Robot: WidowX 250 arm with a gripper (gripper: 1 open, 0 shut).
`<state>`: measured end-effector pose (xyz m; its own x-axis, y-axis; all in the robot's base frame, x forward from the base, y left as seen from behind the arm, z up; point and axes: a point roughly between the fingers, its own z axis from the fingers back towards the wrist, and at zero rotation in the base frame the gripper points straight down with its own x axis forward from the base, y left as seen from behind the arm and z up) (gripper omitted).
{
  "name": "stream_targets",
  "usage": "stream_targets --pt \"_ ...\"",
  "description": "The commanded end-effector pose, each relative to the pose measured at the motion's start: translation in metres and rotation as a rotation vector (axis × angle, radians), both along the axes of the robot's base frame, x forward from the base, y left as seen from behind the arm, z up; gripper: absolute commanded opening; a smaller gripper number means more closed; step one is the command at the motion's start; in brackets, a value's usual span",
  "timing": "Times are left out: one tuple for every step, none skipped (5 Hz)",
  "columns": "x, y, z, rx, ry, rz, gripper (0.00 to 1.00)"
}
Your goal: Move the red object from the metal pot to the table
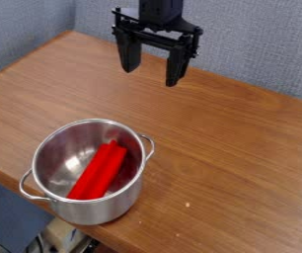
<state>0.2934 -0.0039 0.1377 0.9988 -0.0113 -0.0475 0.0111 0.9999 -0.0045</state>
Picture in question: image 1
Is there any dark blue cabinet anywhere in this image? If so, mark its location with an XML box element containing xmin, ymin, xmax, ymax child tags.
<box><xmin>0</xmin><ymin>185</ymin><xmax>54</xmax><ymax>253</ymax></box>

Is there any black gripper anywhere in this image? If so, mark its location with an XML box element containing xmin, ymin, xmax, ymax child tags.
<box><xmin>112</xmin><ymin>0</ymin><xmax>203</xmax><ymax>87</ymax></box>

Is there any shiny metal pot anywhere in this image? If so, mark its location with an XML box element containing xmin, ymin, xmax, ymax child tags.
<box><xmin>23</xmin><ymin>119</ymin><xmax>155</xmax><ymax>225</ymax></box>

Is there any red block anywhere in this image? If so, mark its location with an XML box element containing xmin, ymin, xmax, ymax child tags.
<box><xmin>67</xmin><ymin>140</ymin><xmax>127</xmax><ymax>201</ymax></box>

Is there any beige box under table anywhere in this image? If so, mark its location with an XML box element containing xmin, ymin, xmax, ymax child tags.
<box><xmin>43</xmin><ymin>218</ymin><xmax>91</xmax><ymax>253</ymax></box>

